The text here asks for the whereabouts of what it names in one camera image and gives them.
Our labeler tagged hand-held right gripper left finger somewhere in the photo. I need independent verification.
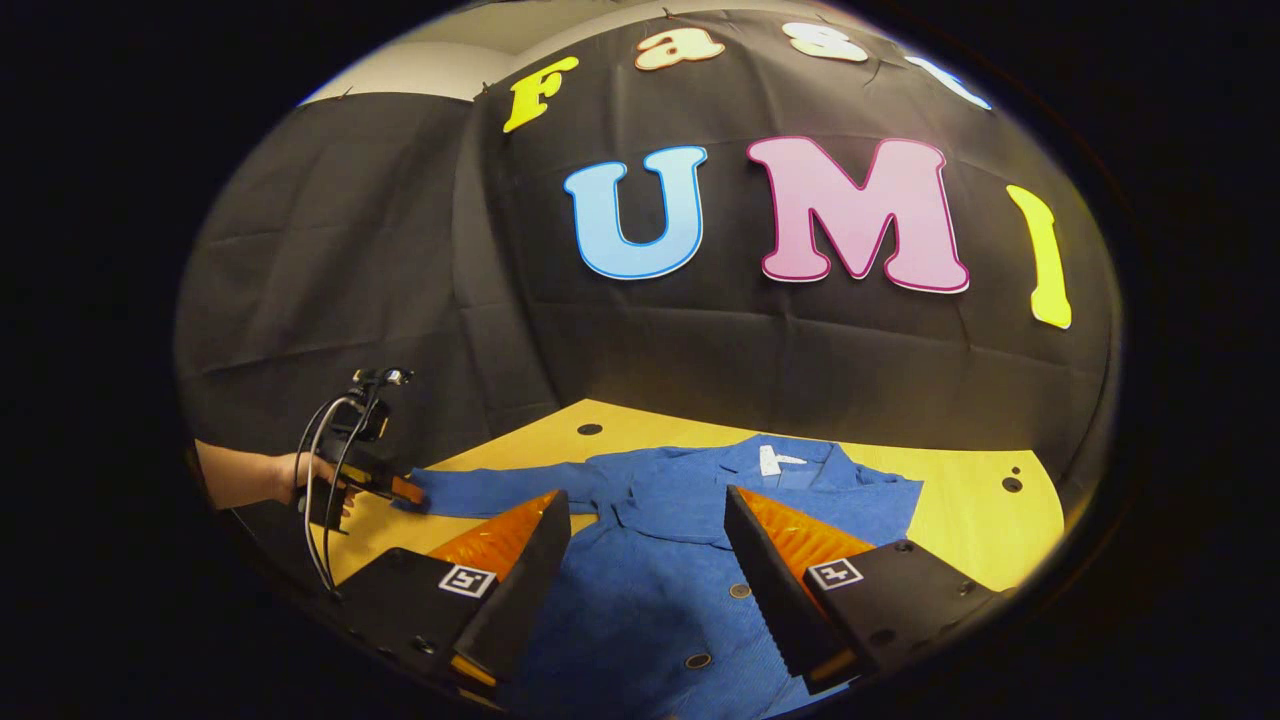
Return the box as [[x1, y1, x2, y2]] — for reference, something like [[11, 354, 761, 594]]
[[325, 489, 573, 691]]

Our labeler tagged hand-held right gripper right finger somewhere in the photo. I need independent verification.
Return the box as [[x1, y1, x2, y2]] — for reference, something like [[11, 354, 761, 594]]
[[724, 485, 1013, 696]]

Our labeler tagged blue corduroy shirt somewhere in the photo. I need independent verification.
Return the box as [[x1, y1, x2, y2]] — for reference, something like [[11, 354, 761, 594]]
[[395, 435, 924, 719]]

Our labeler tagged black backdrop cloth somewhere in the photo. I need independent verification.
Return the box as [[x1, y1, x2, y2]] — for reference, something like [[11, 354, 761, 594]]
[[175, 8, 1121, 501]]

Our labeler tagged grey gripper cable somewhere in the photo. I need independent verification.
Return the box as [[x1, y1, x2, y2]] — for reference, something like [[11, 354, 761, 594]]
[[293, 393, 381, 599]]

